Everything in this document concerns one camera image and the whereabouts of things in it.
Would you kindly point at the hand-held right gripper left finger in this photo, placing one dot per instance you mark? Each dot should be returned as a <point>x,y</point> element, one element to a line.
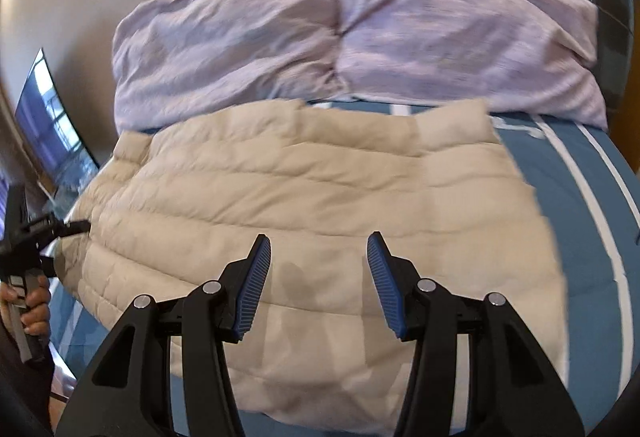
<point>252,287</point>

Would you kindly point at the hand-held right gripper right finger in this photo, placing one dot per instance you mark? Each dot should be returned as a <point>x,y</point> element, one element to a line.
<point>385,287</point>

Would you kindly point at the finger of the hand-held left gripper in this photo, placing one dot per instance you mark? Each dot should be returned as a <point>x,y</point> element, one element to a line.
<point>51,267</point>
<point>70,228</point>

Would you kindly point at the cream quilted down jacket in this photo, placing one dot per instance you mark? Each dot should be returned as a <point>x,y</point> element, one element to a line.
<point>325,197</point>

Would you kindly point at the person's left forearm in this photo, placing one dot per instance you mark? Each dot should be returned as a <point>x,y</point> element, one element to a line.
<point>20,382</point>

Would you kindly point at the person's left hand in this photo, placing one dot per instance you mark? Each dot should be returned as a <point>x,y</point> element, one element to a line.
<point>39,312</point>

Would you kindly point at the black curved television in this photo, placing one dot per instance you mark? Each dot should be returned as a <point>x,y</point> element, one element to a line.
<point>50,127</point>

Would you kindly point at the blue white striped bed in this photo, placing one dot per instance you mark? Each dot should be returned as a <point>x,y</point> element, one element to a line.
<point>575,217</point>

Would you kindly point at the lilac floral duvet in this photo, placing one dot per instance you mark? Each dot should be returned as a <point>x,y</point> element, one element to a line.
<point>250,42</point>

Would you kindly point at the dark glass panel door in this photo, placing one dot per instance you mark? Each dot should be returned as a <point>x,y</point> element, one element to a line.
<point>610,17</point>

